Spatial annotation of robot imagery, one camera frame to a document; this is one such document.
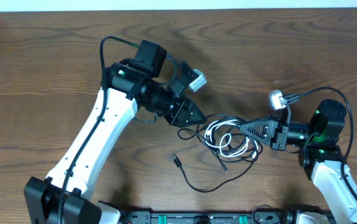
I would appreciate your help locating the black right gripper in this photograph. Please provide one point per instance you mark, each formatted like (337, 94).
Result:
(276, 134)

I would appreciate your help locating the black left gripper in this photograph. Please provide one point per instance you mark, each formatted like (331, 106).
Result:
(177, 111)

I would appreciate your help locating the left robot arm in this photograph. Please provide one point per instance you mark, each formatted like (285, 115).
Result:
(64, 196)

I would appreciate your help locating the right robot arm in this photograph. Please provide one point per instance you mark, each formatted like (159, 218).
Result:
(319, 154)

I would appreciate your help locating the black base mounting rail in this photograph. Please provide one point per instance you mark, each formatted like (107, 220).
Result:
(258, 216)

